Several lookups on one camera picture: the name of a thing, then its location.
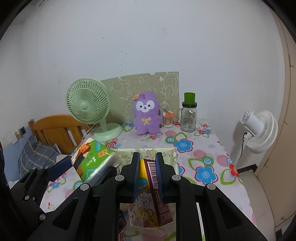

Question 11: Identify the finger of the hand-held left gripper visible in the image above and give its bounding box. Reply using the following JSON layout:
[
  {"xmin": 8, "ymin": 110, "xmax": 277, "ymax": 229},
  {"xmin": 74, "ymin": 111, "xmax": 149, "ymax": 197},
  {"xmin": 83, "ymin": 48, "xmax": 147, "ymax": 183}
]
[
  {"xmin": 89, "ymin": 166, "xmax": 118, "ymax": 188},
  {"xmin": 11, "ymin": 156, "xmax": 74, "ymax": 223}
]

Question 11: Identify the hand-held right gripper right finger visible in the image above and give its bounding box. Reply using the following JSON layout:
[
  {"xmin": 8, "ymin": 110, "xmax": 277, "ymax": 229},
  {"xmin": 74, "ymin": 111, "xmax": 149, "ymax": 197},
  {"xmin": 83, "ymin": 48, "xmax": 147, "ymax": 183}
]
[{"xmin": 155, "ymin": 152, "xmax": 269, "ymax": 241}]

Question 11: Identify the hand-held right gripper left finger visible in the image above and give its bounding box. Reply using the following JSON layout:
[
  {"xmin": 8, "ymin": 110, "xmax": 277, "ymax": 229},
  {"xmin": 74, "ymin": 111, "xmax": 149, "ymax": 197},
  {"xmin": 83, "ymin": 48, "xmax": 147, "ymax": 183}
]
[{"xmin": 26, "ymin": 152, "xmax": 141, "ymax": 241}]

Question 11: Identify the yellow cartoon print box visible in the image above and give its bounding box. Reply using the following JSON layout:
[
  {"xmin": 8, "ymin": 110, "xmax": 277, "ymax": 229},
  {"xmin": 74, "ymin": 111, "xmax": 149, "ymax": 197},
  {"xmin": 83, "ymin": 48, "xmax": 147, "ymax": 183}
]
[{"xmin": 114, "ymin": 148, "xmax": 179, "ymax": 176}]

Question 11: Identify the green tissue packet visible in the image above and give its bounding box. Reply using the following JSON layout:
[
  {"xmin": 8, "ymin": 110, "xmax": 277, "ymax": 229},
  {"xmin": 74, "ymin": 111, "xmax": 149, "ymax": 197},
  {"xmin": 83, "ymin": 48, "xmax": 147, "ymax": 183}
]
[{"xmin": 70, "ymin": 137, "xmax": 122, "ymax": 186}]

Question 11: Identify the cartoon print tissue packet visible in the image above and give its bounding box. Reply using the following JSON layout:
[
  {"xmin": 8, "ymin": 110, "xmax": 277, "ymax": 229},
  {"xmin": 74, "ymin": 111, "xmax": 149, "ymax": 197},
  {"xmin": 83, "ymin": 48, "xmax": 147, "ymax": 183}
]
[{"xmin": 128, "ymin": 158, "xmax": 174, "ymax": 229}]

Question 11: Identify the grey plaid pillow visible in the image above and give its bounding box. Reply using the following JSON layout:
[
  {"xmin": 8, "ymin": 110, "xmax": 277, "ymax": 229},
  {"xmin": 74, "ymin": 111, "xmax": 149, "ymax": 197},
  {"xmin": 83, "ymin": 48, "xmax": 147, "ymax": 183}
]
[{"xmin": 18, "ymin": 136, "xmax": 61, "ymax": 176}]

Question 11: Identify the floral tablecloth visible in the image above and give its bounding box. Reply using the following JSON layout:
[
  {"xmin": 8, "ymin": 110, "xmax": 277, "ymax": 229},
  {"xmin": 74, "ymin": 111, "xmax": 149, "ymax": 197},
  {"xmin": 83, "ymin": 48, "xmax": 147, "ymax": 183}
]
[{"xmin": 40, "ymin": 119, "xmax": 257, "ymax": 241}]

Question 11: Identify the wooden bed headboard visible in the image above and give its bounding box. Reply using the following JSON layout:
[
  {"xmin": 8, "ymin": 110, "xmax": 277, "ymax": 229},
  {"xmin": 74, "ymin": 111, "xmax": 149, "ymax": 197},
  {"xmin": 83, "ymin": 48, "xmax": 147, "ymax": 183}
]
[{"xmin": 29, "ymin": 114, "xmax": 95, "ymax": 154}]

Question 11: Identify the purple plush toy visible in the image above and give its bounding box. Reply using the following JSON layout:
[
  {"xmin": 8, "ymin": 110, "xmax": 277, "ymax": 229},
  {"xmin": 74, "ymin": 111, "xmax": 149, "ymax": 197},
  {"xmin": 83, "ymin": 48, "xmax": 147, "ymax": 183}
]
[{"xmin": 132, "ymin": 91, "xmax": 162, "ymax": 136}]

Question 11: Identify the toothpick jar with orange lid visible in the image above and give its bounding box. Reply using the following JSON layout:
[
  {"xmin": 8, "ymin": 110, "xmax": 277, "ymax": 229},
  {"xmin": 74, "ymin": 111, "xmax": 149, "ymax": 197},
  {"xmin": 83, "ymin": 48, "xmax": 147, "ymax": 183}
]
[{"xmin": 162, "ymin": 109, "xmax": 176, "ymax": 128}]

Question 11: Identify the glass mug jar green lid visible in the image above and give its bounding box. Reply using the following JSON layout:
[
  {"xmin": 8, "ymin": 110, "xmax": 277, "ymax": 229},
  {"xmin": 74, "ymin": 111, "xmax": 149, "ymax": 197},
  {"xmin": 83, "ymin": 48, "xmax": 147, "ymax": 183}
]
[{"xmin": 177, "ymin": 92, "xmax": 197, "ymax": 133}]

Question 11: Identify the green desk fan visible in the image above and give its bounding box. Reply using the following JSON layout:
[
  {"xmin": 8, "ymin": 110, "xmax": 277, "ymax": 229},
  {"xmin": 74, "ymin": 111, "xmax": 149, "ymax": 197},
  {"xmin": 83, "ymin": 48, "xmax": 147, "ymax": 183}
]
[{"xmin": 66, "ymin": 78, "xmax": 123, "ymax": 142}]

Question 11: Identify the green cartoon print board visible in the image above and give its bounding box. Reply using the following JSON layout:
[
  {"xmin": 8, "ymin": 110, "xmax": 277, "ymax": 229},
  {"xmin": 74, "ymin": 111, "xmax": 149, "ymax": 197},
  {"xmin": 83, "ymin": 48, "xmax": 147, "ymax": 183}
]
[{"xmin": 100, "ymin": 71, "xmax": 179, "ymax": 127}]

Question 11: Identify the white standing fan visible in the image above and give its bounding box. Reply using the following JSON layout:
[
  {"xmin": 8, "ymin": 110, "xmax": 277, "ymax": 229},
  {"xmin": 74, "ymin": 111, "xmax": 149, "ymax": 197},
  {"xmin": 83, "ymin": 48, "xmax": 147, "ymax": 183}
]
[{"xmin": 240, "ymin": 110, "xmax": 278, "ymax": 154}]

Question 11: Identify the beige wooden door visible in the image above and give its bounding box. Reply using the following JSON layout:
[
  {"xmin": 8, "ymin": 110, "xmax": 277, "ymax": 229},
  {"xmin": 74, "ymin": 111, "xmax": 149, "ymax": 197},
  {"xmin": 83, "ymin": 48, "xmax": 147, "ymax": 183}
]
[{"xmin": 254, "ymin": 9, "xmax": 296, "ymax": 234}]

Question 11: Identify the white fan power cord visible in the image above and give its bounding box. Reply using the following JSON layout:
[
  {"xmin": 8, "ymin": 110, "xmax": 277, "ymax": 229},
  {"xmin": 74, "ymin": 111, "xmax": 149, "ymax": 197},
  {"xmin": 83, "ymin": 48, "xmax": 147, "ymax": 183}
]
[{"xmin": 81, "ymin": 124, "xmax": 97, "ymax": 142}]

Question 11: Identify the black power cable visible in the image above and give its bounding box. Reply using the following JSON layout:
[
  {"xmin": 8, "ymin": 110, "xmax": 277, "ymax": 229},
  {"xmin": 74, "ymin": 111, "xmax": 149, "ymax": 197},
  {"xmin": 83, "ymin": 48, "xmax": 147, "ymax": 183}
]
[{"xmin": 238, "ymin": 132, "xmax": 249, "ymax": 167}]

